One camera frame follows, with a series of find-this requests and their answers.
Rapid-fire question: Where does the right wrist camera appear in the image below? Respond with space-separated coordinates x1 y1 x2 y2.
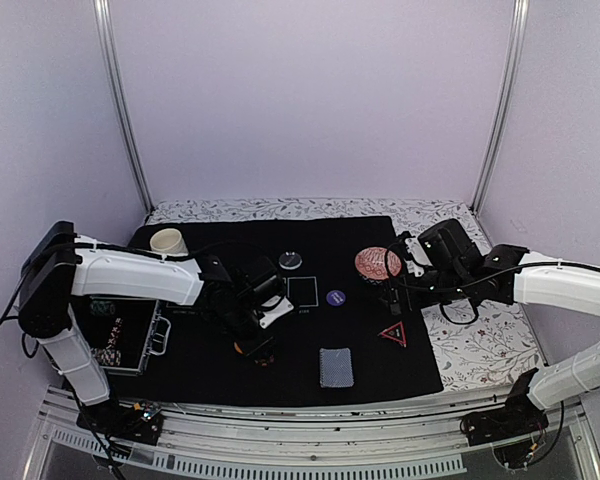
397 231 430 277

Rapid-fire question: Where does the lower poker chip row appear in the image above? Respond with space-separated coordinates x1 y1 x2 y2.
91 348 122 368

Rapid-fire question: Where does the aluminium poker chip case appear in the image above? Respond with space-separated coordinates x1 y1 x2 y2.
72 296 171 376

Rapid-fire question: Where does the poker chip row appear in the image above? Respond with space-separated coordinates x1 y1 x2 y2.
91 348 122 368
89 299 116 318

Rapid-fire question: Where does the triangular all in button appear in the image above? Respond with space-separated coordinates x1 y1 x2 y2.
378 321 407 348

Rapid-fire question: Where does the right aluminium frame post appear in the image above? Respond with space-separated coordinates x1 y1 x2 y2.
470 0 530 217

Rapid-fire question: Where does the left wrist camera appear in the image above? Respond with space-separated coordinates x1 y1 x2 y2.
258 296 294 329

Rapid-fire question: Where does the upper poker chip row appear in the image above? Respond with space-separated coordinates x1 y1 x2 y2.
89 299 116 318

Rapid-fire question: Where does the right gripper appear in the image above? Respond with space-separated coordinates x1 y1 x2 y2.
377 268 470 315

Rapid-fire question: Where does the black round dealer button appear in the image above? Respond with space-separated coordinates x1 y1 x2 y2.
278 251 303 271

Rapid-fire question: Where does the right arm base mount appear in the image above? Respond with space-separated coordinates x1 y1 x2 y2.
459 386 549 470

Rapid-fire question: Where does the cream ceramic mug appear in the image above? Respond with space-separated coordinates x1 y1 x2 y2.
149 228 188 256

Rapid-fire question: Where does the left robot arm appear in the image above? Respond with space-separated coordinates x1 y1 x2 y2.
16 221 294 434

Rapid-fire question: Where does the purple small blind button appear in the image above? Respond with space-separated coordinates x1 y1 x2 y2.
326 290 347 307

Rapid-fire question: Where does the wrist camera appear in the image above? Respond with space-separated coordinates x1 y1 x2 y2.
258 296 294 329
397 231 430 277

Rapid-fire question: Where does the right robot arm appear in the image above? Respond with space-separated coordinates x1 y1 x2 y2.
381 219 600 436

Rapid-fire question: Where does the blue playing card deck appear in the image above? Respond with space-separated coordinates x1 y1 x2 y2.
319 348 354 389

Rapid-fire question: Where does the red patterned bowl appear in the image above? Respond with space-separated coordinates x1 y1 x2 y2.
354 247 402 285

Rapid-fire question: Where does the floral patterned tablecloth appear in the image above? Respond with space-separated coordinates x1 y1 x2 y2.
144 198 544 392

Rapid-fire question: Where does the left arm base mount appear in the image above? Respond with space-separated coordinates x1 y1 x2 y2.
76 398 164 446

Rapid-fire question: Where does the aluminium frame post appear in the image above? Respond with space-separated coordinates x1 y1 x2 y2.
93 0 155 215
470 0 530 217

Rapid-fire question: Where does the left aluminium frame post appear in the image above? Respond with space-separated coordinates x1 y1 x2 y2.
93 0 155 215

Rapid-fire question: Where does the black poker felt mat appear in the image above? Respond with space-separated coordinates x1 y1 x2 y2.
111 216 443 408

